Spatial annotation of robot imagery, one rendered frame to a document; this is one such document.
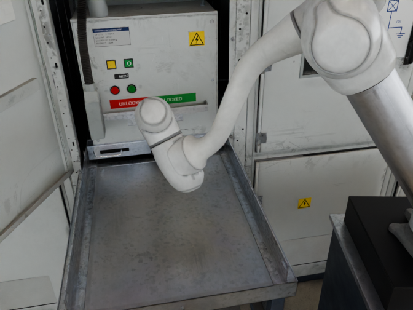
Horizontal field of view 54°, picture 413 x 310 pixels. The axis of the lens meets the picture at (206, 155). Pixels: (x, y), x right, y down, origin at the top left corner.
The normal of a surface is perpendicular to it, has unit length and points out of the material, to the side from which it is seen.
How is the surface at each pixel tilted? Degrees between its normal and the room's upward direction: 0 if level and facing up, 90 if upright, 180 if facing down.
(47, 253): 90
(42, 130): 90
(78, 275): 0
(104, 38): 90
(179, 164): 76
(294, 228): 90
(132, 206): 0
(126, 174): 0
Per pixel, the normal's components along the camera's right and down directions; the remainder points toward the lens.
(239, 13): 0.18, 0.51
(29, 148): 0.96, 0.14
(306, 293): -0.02, -0.85
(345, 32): -0.34, 0.49
